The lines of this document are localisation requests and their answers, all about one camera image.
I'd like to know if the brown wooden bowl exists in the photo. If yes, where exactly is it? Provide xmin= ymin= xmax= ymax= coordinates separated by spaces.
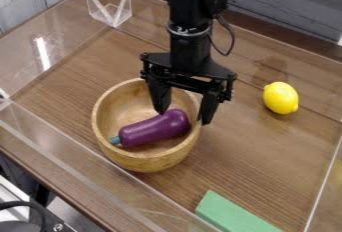
xmin=91 ymin=79 xmax=202 ymax=173

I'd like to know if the yellow toy lemon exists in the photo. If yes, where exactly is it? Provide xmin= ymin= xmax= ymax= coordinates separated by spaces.
xmin=263 ymin=82 xmax=300 ymax=115

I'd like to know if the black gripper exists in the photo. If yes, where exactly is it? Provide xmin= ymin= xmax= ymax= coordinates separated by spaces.
xmin=141 ymin=29 xmax=237 ymax=125

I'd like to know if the purple toy eggplant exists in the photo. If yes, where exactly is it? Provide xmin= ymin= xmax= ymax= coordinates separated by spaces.
xmin=108 ymin=109 xmax=191 ymax=148

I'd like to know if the clear acrylic tray wall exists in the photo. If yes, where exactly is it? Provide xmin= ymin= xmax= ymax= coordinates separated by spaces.
xmin=0 ymin=0 xmax=342 ymax=232

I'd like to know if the clear acrylic corner bracket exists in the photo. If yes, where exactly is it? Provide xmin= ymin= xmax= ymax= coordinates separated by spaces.
xmin=86 ymin=0 xmax=133 ymax=28

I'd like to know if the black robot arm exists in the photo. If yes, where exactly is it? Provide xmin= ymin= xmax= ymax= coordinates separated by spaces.
xmin=141 ymin=0 xmax=237 ymax=125

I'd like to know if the green rectangular block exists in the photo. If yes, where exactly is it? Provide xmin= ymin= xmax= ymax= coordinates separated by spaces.
xmin=195 ymin=190 xmax=283 ymax=232

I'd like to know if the black cable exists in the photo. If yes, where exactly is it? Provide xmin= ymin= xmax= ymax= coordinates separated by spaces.
xmin=0 ymin=201 xmax=48 ymax=232

